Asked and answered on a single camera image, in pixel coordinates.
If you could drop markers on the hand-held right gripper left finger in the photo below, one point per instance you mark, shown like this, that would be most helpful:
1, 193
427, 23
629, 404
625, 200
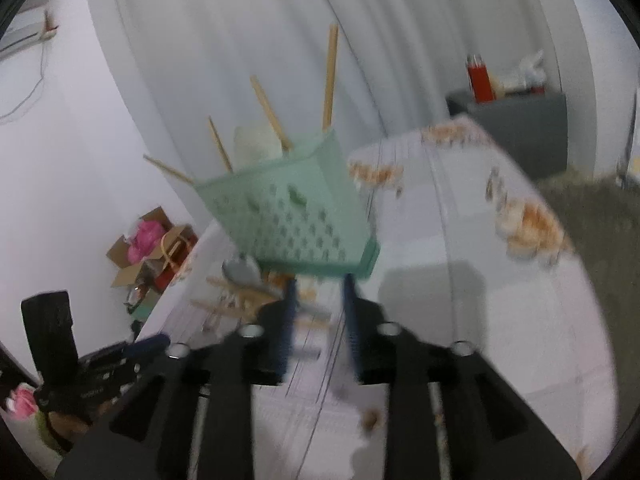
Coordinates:
289, 330

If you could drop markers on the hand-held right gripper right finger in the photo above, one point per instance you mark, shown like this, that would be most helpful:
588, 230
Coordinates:
351, 330

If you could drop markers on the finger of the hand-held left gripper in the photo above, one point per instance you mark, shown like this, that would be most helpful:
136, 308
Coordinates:
150, 345

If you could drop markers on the metal spoon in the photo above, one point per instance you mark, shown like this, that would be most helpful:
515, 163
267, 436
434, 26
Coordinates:
242, 270

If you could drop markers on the wooden chopstick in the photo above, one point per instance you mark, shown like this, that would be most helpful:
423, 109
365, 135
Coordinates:
225, 282
167, 169
330, 80
270, 112
220, 145

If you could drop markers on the green plastic utensil holder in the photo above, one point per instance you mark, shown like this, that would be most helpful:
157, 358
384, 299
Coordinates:
290, 215

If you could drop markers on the person's left hand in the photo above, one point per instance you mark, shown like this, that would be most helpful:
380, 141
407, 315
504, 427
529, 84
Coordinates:
70, 425

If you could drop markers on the pink floral cloth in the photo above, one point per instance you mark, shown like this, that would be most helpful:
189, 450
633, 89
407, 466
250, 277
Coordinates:
22, 402

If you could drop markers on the cardboard box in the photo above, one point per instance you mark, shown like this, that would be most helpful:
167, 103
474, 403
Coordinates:
122, 265

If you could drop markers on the red gift bag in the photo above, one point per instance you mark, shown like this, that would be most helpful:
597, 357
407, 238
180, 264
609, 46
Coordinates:
172, 260

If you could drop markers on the pink plastic bag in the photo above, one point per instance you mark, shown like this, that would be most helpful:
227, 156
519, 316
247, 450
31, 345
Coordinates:
147, 240

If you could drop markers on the floral tablecloth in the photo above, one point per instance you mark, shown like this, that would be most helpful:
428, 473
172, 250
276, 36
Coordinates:
450, 260

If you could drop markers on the grey cabinet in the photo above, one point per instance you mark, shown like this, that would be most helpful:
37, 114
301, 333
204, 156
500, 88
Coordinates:
520, 130

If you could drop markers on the red bottle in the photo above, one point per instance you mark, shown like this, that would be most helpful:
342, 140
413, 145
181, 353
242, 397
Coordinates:
481, 82

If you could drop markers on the white curtain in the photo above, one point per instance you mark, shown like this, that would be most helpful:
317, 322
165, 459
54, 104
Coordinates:
225, 35

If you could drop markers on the white plastic bag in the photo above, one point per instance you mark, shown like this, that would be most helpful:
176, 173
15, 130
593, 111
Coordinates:
525, 72

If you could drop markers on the white air conditioner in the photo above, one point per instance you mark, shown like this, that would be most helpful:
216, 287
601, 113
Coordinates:
22, 30

